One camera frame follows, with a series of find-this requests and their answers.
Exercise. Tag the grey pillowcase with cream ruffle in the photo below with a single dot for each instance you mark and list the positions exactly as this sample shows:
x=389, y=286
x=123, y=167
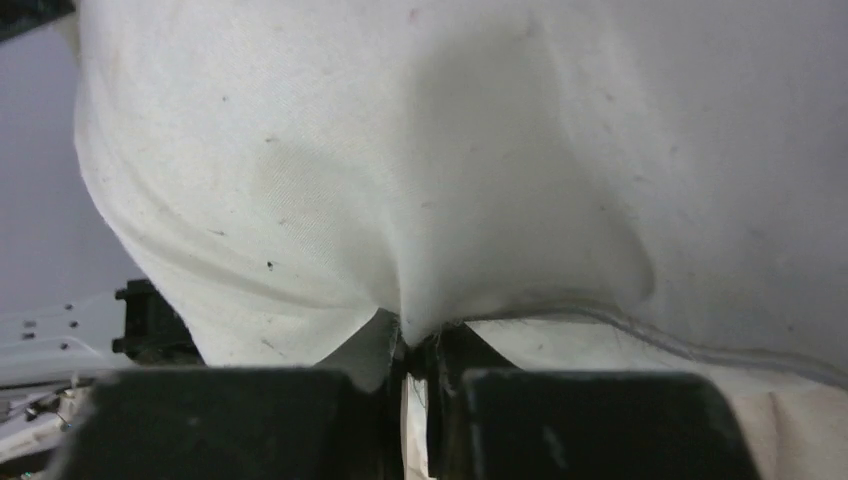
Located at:
x=796, y=428

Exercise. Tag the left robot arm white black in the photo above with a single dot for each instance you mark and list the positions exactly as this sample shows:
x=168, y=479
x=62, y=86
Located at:
x=50, y=358

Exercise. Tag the white pillow insert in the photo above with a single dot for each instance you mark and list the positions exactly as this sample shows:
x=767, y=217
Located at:
x=282, y=170

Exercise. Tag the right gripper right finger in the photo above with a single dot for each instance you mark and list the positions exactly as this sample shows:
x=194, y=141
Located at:
x=488, y=419

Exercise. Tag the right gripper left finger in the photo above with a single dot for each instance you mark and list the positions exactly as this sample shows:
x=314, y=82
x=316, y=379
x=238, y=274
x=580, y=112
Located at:
x=339, y=419

